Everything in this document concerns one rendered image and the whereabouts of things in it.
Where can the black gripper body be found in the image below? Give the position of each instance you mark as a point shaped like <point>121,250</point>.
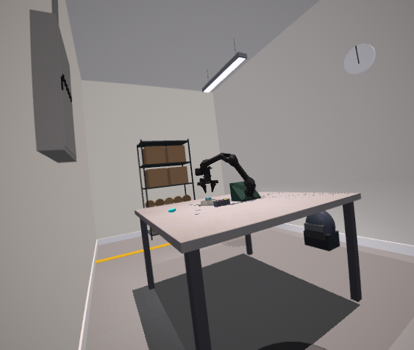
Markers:
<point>207,180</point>

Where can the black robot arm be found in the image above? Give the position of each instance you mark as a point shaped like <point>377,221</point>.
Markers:
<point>233,161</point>

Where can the beige shallow tray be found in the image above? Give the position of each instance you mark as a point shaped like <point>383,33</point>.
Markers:
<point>208,202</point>

